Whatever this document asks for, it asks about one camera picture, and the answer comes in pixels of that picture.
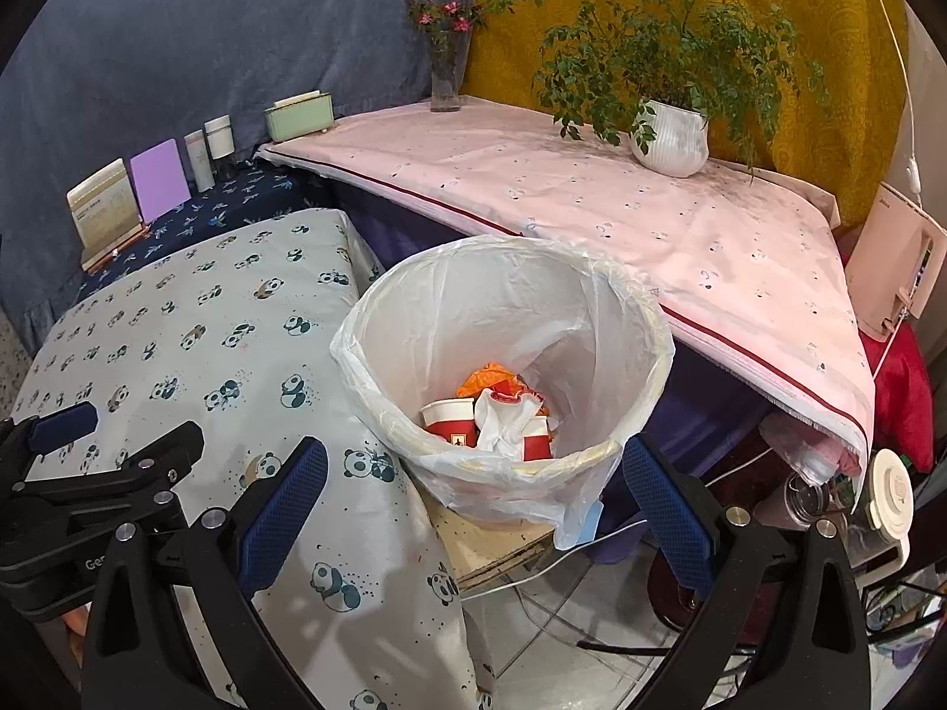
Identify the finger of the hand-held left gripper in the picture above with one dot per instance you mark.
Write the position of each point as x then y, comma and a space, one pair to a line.
159, 455
63, 425

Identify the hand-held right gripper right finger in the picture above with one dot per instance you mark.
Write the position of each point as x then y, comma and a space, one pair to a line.
669, 518

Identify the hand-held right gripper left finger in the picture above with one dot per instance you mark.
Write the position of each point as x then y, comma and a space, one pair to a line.
285, 514

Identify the crushed small red paper cup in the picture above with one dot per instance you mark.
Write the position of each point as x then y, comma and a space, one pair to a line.
538, 444

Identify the large red paper cup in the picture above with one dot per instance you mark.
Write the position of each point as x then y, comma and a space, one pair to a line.
447, 425

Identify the white tissue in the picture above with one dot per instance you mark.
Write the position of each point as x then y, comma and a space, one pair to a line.
507, 421

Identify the orange plastic bag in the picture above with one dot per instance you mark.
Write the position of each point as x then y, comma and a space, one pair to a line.
488, 377

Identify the bin with white plastic liner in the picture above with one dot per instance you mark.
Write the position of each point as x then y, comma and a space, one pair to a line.
444, 310

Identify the clear plastic bottle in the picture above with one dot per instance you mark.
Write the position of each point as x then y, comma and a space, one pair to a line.
803, 470

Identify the panda printed cloth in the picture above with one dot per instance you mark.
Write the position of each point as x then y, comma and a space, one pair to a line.
222, 296

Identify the wooden board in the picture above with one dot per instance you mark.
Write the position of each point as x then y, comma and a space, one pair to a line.
481, 543

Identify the beige calendar on wooden stand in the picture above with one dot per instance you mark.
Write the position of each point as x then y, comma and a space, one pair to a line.
103, 214

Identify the white round jar lid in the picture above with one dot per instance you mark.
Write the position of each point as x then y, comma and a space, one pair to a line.
888, 492

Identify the purple card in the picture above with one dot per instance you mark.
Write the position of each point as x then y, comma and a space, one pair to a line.
159, 179

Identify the navy floral cloth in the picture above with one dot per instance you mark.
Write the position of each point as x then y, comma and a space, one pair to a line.
237, 200

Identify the grey cosmetic tube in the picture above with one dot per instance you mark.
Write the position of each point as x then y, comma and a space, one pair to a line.
199, 161

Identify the pink printed cloth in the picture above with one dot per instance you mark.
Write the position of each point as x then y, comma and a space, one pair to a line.
629, 214

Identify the white jar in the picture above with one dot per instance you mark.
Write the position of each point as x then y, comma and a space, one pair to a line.
220, 139

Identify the pink appliance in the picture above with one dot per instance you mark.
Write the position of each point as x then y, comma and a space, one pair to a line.
884, 266

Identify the light green box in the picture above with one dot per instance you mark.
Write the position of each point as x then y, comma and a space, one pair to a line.
296, 120

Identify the green plant in white pot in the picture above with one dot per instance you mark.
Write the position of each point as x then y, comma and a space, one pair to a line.
669, 140

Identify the blue backdrop cloth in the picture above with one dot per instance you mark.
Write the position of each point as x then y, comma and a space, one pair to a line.
222, 29

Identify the glass vase with pink flowers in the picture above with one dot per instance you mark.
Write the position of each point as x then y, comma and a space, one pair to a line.
445, 78

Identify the yellow backdrop cloth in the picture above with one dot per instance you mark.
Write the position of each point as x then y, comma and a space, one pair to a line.
836, 15

